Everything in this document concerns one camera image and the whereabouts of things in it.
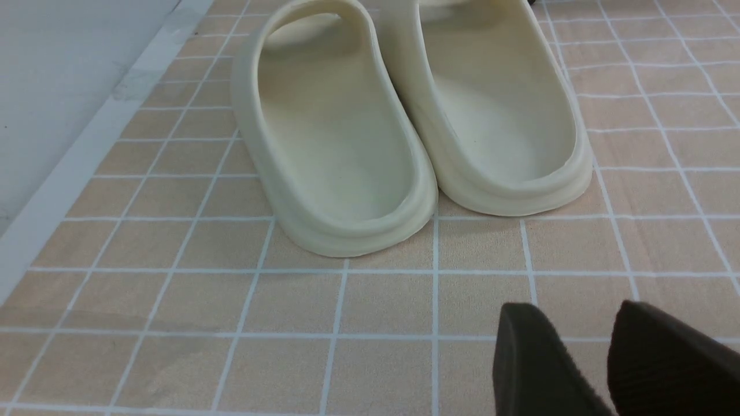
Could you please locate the cream right slide slipper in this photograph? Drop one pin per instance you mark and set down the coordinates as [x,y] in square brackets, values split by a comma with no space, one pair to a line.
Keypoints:
[486,95]

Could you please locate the checkered peach floor mat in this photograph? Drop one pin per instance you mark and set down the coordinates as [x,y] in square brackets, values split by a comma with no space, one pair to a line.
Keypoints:
[162,284]

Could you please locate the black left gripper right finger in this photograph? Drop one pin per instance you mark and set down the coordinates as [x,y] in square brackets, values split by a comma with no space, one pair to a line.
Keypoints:
[658,365]

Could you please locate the cream left slide slipper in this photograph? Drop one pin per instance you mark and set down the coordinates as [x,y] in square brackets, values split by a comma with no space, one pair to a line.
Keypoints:
[341,164]

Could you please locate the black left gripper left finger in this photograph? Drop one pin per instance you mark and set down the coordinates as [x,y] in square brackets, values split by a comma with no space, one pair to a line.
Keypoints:
[533,373]

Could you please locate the cream slide slipper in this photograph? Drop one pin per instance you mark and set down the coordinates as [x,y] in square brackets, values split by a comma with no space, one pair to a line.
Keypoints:
[486,95]
[341,164]

